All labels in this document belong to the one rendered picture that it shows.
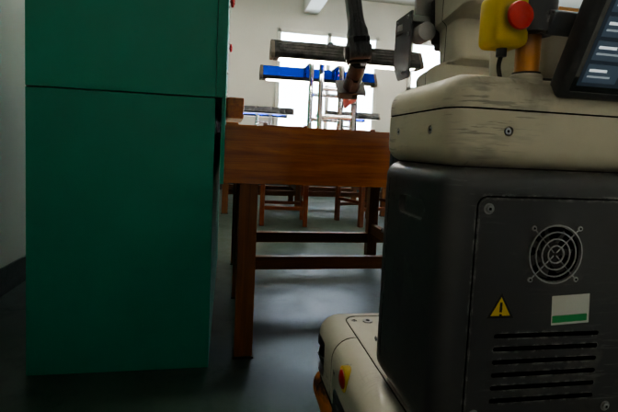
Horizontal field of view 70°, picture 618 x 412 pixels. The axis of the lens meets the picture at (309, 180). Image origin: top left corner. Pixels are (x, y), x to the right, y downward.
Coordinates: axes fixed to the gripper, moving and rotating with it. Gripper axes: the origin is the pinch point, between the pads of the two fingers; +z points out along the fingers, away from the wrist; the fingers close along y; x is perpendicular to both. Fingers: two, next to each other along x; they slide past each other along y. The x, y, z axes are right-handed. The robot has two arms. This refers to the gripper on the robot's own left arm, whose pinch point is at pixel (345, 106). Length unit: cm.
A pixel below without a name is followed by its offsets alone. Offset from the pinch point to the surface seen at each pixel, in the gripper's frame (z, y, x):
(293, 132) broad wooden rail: -4.9, 20.8, 18.4
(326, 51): -3.2, 4.6, -25.9
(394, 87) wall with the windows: 338, -218, -397
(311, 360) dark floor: 42, 13, 77
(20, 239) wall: 95, 137, 2
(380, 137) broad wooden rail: -4.6, -8.3, 18.8
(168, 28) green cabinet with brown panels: -26, 59, -1
